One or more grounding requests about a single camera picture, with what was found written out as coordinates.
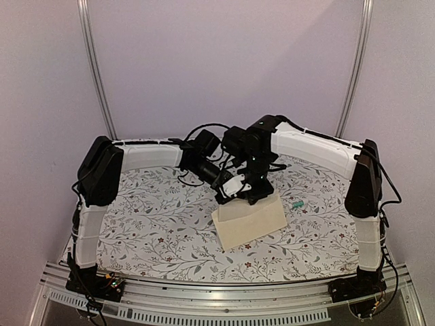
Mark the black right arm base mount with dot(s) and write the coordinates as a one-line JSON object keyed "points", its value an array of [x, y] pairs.
{"points": [[368, 288]]}

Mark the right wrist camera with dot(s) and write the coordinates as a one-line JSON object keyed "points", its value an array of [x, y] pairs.
{"points": [[234, 186]]}

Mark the floral patterned table mat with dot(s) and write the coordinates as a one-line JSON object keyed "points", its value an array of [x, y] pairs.
{"points": [[160, 228]]}

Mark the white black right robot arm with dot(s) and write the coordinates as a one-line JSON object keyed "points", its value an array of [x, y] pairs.
{"points": [[357, 163]]}

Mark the left aluminium frame post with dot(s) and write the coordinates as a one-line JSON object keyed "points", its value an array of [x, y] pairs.
{"points": [[91, 52]]}

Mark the front aluminium rail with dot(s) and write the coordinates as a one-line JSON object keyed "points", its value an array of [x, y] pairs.
{"points": [[148, 301]]}

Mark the green white glue stick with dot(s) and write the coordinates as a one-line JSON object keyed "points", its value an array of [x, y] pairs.
{"points": [[297, 204]]}

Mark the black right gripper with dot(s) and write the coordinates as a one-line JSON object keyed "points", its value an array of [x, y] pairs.
{"points": [[266, 189]]}

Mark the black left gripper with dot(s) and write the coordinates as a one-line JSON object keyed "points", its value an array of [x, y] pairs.
{"points": [[216, 188]]}

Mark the cream paper envelope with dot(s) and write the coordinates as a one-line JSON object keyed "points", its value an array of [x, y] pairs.
{"points": [[246, 229]]}

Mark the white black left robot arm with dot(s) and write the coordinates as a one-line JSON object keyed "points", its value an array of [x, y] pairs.
{"points": [[99, 175]]}

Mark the aluminium frame post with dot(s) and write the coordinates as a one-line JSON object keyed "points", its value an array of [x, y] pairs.
{"points": [[363, 35], [91, 52]]}

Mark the right aluminium frame post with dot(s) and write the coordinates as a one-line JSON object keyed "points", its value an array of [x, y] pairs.
{"points": [[363, 35]]}

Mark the cream letter paper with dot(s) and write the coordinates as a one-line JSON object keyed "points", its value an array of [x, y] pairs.
{"points": [[238, 208]]}

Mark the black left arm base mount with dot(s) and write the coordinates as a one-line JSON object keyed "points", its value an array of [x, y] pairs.
{"points": [[86, 281]]}

